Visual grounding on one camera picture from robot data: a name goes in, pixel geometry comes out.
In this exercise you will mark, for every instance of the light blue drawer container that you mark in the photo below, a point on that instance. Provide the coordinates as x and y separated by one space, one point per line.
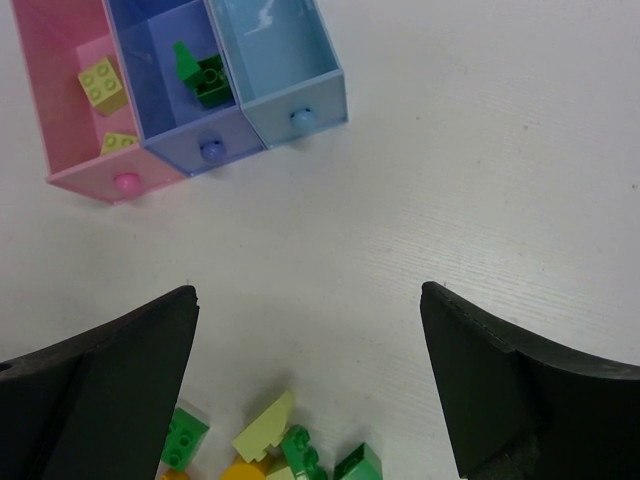
284 68

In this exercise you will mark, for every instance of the green curved lego piece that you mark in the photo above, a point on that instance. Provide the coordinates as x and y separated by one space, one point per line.
187 68

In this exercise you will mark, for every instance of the lime rounded lego brick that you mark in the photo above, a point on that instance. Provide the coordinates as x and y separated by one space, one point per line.
266 430

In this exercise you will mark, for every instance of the green 2x2 lego brick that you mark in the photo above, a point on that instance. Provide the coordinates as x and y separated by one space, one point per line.
185 433
213 88

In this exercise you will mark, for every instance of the pink drawer container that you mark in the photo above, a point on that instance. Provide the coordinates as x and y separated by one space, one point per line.
59 39

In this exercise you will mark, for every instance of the lime sloped lego brick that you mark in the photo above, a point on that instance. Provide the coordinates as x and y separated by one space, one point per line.
113 141

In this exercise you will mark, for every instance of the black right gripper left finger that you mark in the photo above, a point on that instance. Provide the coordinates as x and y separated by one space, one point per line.
98 405

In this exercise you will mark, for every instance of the lime 2x3 lego brick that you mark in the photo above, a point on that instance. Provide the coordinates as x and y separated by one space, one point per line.
103 87

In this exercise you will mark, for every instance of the yellow oval lego piece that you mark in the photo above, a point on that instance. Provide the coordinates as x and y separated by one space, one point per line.
246 471

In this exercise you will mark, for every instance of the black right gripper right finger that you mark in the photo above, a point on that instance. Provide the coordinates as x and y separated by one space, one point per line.
520 406

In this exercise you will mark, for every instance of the pale lime lego piece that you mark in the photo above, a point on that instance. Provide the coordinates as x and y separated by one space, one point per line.
280 470

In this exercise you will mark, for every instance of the green lego plate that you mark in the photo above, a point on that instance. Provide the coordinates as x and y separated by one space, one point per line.
302 457

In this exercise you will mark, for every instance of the purple drawer container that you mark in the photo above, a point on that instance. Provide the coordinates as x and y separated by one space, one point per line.
173 123

